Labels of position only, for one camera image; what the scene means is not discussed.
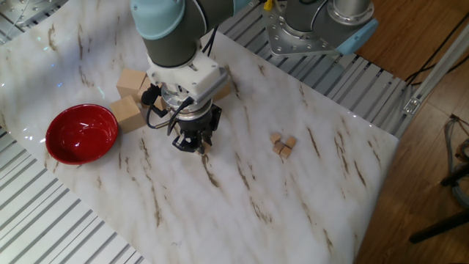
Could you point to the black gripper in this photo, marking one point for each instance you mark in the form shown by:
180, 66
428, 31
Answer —
198, 124

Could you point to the small wooden cube block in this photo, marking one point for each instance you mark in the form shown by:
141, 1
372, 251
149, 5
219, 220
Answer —
275, 138
286, 153
291, 141
277, 148
206, 147

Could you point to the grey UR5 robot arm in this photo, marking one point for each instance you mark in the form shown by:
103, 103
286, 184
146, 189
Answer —
168, 47

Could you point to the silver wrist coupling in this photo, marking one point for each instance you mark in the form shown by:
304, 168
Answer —
179, 104

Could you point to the large wooden cube block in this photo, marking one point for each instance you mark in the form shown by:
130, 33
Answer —
126, 113
223, 91
130, 83
143, 91

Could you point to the glossy marble pattern mat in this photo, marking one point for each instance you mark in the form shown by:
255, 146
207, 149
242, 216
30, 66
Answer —
256, 201

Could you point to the red glossy bowl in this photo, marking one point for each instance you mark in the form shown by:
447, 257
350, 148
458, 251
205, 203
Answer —
80, 135

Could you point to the yellow plastic piece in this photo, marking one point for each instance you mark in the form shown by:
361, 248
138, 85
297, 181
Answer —
268, 4

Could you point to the black stand legs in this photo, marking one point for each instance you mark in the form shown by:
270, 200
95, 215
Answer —
439, 227

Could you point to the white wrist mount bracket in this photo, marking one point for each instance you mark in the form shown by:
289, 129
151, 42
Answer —
183, 73

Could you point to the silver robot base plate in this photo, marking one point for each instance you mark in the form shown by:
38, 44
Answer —
293, 40

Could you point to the silver perforated mount plate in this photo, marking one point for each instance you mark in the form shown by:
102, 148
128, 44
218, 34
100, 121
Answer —
22, 11

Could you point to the aluminium frame post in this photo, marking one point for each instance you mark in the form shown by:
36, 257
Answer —
432, 73

